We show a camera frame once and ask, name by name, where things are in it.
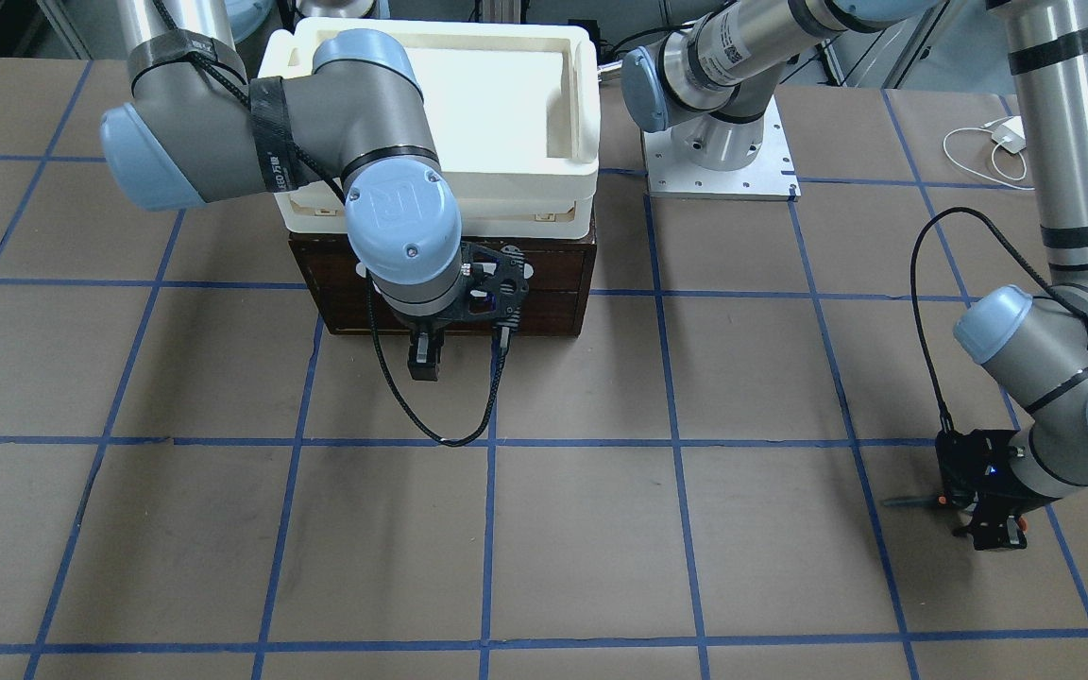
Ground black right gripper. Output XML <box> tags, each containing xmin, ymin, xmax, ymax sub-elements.
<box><xmin>407</xmin><ymin>242</ymin><xmax>532</xmax><ymax>382</ymax></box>

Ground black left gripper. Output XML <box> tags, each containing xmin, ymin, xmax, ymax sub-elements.
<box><xmin>936</xmin><ymin>430</ymin><xmax>1036</xmax><ymax>551</ymax></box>

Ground white charger with cable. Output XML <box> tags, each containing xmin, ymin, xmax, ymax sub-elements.
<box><xmin>942</xmin><ymin>115</ymin><xmax>1033</xmax><ymax>191</ymax></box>

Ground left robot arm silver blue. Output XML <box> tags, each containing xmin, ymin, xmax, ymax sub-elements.
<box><xmin>618</xmin><ymin>1</ymin><xmax>1088</xmax><ymax>551</ymax></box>

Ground orange grey scissors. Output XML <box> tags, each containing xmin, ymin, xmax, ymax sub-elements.
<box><xmin>881</xmin><ymin>495</ymin><xmax>1028</xmax><ymax>535</ymax></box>

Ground cream plastic tray box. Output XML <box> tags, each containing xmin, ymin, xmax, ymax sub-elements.
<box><xmin>259</xmin><ymin>18</ymin><xmax>601</xmax><ymax>240</ymax></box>

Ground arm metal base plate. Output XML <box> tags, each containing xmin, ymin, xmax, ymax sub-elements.
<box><xmin>642</xmin><ymin>99</ymin><xmax>802</xmax><ymax>201</ymax></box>

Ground dark wooden drawer cabinet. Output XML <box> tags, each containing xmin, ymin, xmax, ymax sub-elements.
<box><xmin>288</xmin><ymin>228</ymin><xmax>599</xmax><ymax>337</ymax></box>

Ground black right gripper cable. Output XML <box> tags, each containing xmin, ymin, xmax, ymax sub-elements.
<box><xmin>366</xmin><ymin>274</ymin><xmax>514</xmax><ymax>448</ymax></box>

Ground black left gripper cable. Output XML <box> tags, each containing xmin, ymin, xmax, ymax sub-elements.
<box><xmin>908</xmin><ymin>207</ymin><xmax>1088</xmax><ymax>435</ymax></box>

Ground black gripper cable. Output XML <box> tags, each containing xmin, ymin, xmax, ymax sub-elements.
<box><xmin>366</xmin><ymin>274</ymin><xmax>514</xmax><ymax>448</ymax></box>
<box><xmin>908</xmin><ymin>207</ymin><xmax>1088</xmax><ymax>435</ymax></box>

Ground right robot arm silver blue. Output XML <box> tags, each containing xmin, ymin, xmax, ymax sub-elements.
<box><xmin>100</xmin><ymin>1</ymin><xmax>528</xmax><ymax>382</ymax></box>

